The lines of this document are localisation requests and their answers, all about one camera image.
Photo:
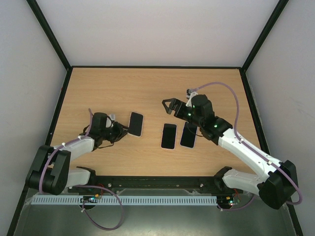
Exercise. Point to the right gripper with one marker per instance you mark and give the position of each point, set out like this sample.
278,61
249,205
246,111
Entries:
177,107

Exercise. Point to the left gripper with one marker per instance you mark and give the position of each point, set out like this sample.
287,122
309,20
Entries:
120,132

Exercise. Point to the beige phone case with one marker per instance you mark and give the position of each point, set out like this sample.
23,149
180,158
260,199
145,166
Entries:
141,127

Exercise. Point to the purple phone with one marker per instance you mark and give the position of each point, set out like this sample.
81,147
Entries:
135,123

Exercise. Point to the pink phone case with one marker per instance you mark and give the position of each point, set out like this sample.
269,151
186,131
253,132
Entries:
176,136

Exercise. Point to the lavender phone case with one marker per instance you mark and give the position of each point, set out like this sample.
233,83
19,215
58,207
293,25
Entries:
195,140

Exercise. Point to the black screen phone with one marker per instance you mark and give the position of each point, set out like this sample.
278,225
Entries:
169,136

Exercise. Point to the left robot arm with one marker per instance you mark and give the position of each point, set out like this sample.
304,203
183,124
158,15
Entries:
50,170

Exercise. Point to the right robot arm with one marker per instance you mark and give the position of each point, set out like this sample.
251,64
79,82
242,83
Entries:
273,181

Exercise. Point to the grey metal plate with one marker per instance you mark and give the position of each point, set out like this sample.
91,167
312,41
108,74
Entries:
69,220

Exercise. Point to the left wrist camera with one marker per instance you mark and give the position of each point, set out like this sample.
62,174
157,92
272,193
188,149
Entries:
110,120

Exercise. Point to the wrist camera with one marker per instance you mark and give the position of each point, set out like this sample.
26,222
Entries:
110,120
189,95

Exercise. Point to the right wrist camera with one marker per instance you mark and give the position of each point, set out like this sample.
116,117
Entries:
189,95

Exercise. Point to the light blue slotted cable duct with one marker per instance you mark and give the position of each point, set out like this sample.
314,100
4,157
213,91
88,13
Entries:
126,200

